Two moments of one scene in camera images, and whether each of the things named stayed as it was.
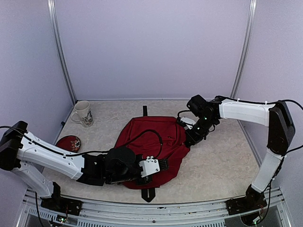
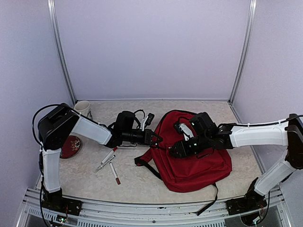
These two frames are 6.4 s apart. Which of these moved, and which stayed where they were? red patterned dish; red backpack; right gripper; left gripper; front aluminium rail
Moved: right gripper; red backpack; left gripper
Stayed: red patterned dish; front aluminium rail
